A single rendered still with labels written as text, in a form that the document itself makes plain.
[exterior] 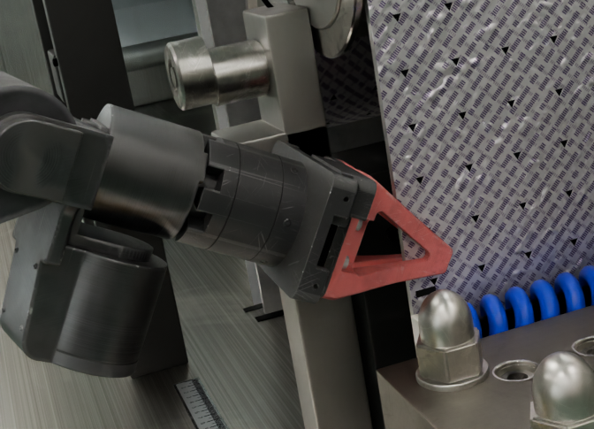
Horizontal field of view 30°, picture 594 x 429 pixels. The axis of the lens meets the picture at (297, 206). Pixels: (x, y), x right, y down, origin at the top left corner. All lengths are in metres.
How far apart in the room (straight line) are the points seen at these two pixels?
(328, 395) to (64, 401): 0.30
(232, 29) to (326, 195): 0.44
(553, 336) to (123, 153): 0.24
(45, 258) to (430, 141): 0.21
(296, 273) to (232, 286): 0.57
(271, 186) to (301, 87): 0.11
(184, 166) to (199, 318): 0.52
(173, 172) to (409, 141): 0.13
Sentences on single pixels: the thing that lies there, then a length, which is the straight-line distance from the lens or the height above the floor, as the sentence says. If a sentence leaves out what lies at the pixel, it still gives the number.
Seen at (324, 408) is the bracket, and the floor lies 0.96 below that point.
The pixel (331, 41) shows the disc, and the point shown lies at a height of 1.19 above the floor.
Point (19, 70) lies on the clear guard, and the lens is 1.58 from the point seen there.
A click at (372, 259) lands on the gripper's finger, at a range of 0.61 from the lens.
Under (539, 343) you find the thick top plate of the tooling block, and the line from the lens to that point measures 0.59.
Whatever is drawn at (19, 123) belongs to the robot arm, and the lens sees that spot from 0.48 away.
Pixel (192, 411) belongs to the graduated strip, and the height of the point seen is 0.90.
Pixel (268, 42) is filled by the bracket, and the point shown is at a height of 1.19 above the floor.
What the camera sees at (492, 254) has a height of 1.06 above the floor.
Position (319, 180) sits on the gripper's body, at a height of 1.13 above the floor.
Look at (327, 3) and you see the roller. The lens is 0.61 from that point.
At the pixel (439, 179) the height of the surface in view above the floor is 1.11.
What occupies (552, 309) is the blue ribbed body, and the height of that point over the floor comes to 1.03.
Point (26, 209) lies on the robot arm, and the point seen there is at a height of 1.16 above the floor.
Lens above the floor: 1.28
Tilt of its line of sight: 17 degrees down
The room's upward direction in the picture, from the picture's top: 10 degrees counter-clockwise
